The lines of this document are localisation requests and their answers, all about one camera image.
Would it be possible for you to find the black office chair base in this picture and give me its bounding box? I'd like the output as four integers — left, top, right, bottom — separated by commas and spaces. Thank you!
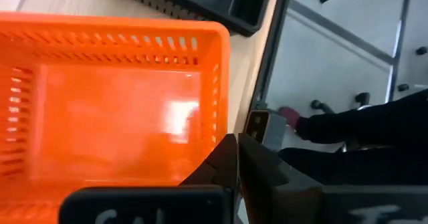
309, 92, 372, 115

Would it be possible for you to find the black aluminium rig frame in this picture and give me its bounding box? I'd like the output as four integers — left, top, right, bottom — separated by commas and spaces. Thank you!
250, 0, 414, 111

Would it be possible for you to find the black plastic basket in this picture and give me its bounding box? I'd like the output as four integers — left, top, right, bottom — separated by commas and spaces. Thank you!
100, 0, 284, 37

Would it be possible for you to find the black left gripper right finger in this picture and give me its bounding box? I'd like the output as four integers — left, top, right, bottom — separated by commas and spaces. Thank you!
237, 133, 428, 224

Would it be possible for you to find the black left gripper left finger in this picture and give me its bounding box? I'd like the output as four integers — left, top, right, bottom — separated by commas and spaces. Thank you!
58, 133, 238, 224

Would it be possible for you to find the orange plastic basket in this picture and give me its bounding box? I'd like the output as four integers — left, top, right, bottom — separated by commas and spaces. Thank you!
0, 11, 232, 224

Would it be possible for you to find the person's shoe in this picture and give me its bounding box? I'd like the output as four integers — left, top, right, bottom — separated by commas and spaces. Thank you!
278, 106, 301, 130

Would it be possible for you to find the grey camera box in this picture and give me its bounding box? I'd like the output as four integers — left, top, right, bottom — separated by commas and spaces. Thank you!
243, 109, 288, 152

